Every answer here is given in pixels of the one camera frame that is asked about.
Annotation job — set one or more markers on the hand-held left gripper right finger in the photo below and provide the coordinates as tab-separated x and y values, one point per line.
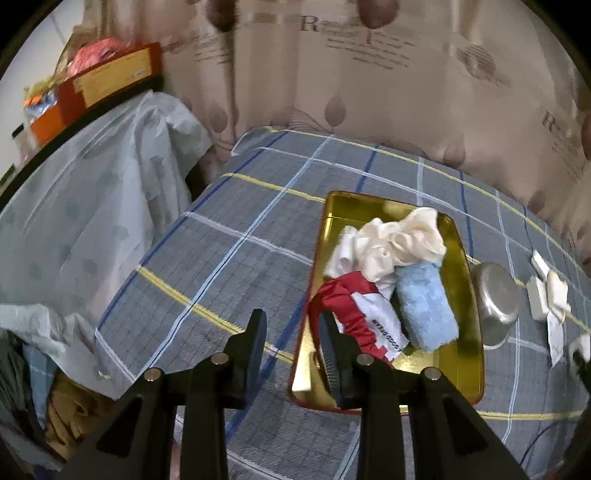
334	369

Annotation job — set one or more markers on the stainless steel bowl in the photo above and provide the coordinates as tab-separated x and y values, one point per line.
496	295

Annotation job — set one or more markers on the red and white cloth bag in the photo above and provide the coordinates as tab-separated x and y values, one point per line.
341	295

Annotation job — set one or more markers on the white printed paper packet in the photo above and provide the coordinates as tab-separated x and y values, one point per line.
556	341

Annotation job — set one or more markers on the beige leaf print curtain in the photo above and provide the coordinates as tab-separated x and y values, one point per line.
369	92

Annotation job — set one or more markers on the orange box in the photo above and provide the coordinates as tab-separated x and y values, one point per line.
46	124

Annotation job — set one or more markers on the grey green cloth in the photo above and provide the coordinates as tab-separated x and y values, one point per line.
16	374

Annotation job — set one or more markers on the red and gold tin box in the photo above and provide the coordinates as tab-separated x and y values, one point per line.
461	364

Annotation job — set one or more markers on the cream paper napkin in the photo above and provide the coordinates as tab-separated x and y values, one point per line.
557	290

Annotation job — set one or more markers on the pink plastic bag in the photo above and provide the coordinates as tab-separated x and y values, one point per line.
94	53

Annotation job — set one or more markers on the light blue fluffy towel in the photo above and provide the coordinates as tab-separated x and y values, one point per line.
425	309

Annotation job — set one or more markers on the red and yellow box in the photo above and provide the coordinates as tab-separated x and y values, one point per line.
115	74

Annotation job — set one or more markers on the cream cloth scrunchie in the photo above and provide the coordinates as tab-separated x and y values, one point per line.
406	240

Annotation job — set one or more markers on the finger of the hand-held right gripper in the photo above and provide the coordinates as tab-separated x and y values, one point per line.
582	371

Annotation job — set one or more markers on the brown cloth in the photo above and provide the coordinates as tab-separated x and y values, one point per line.
69	410

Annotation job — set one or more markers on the pale dotted plastic cover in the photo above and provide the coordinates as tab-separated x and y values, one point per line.
92	194

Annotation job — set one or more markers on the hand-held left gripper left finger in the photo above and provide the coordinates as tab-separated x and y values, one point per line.
251	364

